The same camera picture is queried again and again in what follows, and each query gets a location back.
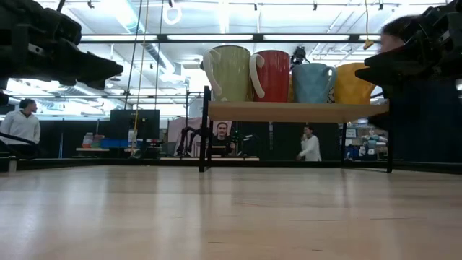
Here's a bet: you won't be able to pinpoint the wooden shelf black frame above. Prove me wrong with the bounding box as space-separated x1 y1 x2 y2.
198 85 396 174

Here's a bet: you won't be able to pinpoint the black hanging camera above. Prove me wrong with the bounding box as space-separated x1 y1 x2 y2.
290 45 308 66

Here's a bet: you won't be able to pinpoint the pink cloth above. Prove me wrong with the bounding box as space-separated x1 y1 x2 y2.
168 116 234 157

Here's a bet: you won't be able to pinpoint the yellow mug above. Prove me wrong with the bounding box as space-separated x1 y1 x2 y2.
332 62 377 105

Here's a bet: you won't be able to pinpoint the blue storage bin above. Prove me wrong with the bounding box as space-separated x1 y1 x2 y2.
100 138 131 150

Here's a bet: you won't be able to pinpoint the yellow hanging cable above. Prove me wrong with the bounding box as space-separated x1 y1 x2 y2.
362 0 375 51

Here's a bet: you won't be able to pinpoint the white cable loop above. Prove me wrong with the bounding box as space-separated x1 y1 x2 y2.
162 2 183 26

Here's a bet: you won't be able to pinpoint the black partition panels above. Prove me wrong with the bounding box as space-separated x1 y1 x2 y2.
248 121 343 162

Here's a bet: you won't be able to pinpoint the black table edge rail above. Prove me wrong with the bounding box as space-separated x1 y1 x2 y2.
0 157 462 176

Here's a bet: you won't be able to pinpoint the person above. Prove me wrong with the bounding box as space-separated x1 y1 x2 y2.
0 97 42 157
211 121 235 157
296 124 323 162
368 14 462 164

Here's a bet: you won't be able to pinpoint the stack of coloured containers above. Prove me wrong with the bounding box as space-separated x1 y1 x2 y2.
82 131 105 150

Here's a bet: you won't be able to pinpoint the black overhead frame beam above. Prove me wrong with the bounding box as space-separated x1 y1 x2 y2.
79 32 383 44

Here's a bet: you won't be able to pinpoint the yellow rope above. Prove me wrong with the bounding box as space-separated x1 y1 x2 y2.
129 0 151 158

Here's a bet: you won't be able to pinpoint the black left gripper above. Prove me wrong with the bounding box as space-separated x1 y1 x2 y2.
0 0 124 90

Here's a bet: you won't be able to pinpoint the red mug white handle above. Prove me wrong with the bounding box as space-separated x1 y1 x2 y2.
248 49 292 103

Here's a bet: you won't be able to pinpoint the light blue mug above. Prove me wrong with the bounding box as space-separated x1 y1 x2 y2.
291 62 339 104

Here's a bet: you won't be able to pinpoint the green mug white handle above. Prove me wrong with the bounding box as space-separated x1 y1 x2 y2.
201 45 253 103

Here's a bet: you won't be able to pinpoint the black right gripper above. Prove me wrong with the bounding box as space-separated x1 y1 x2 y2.
355 0 462 87

